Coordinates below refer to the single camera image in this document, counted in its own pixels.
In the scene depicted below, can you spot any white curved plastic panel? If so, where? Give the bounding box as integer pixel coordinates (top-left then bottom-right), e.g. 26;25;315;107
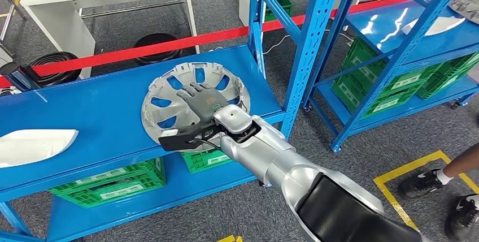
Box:
0;128;79;168

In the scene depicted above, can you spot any black round tyre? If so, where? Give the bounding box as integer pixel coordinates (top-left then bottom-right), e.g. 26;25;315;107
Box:
28;51;83;88
133;33;184;67

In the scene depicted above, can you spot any grey metal stand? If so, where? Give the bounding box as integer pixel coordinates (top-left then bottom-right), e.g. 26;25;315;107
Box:
0;0;28;59

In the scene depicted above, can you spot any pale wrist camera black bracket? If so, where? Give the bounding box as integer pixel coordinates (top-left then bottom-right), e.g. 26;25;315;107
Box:
158;122;225;153

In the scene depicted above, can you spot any white floor cable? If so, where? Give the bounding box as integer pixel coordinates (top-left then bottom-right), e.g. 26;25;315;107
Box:
262;28;354;55

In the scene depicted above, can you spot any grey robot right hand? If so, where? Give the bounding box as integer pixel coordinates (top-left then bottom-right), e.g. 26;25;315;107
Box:
176;81;230;125

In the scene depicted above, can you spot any black camera cable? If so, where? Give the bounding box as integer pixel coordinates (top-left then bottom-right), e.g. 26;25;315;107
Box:
187;138;225;153

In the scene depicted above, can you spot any person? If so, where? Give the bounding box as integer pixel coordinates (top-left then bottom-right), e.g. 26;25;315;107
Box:
397;144;479;242

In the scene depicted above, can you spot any silver plastic wheel hubcap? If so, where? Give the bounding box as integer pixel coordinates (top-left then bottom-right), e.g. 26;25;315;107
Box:
141;61;251;154
448;0;479;25

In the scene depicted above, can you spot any black barrier post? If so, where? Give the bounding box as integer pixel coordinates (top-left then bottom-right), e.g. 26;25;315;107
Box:
0;62;38;92

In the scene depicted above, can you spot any red barrier belt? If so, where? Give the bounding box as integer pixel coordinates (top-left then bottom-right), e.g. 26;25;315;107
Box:
0;0;479;88

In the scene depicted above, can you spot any blue metal shelf rack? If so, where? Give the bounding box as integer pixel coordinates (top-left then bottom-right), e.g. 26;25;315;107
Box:
0;0;347;242
302;0;479;154

